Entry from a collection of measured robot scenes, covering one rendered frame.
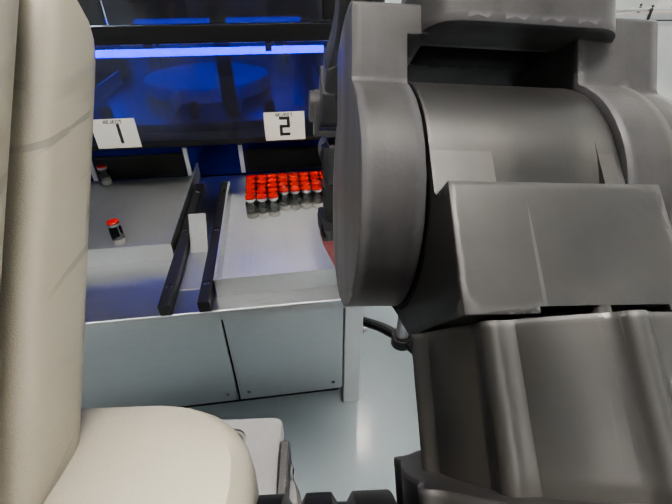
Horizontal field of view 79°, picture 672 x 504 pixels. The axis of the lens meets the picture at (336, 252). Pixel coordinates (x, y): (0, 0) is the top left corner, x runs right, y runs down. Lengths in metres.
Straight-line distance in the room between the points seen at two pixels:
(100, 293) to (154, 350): 0.62
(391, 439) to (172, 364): 0.75
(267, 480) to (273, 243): 0.52
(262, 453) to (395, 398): 1.31
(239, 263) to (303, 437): 0.90
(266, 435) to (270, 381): 1.12
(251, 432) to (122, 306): 0.43
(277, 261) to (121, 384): 0.88
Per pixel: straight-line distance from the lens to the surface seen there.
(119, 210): 0.96
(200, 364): 1.36
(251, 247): 0.75
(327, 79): 0.51
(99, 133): 0.97
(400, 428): 1.53
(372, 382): 1.63
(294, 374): 1.41
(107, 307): 0.71
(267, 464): 0.30
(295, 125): 0.90
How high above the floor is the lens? 1.31
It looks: 36 degrees down
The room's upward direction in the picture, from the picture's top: straight up
